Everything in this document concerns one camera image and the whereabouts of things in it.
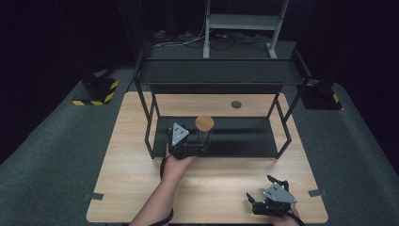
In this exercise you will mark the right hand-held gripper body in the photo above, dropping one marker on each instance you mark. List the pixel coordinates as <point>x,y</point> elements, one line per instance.
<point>277,196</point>

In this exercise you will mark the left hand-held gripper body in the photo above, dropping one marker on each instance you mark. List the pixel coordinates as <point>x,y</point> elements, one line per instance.
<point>179,138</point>

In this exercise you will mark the glass jar with wooden lid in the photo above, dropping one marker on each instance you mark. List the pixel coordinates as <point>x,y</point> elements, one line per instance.
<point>204,127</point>

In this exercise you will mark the black metal shelf rack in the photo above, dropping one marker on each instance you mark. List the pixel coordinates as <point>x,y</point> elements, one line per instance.
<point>238,136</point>

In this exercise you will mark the person's right hand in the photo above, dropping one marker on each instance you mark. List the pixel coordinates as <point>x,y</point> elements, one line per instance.
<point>286,220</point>

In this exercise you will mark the person's left hand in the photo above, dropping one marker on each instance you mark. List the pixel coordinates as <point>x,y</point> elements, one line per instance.
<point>177,168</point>

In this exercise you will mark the grey tape strip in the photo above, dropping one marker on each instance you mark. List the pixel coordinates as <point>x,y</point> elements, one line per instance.
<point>94,196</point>
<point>316,193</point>

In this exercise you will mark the black yellow striped stand base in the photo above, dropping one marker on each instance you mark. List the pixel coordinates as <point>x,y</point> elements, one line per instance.
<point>97,91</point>
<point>320,97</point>

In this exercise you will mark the grey metal stand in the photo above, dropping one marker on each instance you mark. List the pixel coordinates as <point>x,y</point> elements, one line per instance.
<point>243,22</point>

